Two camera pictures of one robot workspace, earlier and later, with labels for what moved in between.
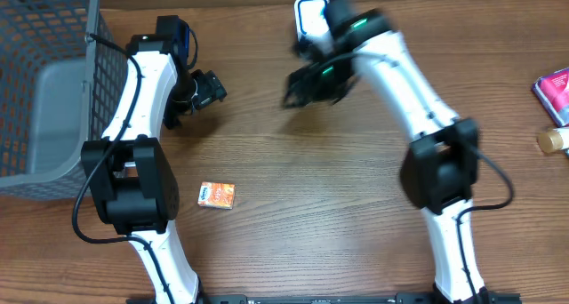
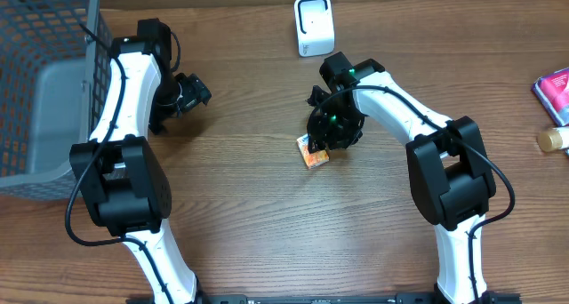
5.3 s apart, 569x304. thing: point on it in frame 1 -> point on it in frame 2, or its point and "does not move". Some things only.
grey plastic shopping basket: x=60 y=84 does not move
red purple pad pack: x=554 y=91 does not move
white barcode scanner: x=311 y=19 does not move
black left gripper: x=210 y=88 -> x=194 y=91
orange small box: x=218 y=196 -> x=313 y=158
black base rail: x=310 y=299 does not move
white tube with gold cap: x=554 y=140 does not move
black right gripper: x=309 y=91 -> x=318 y=134
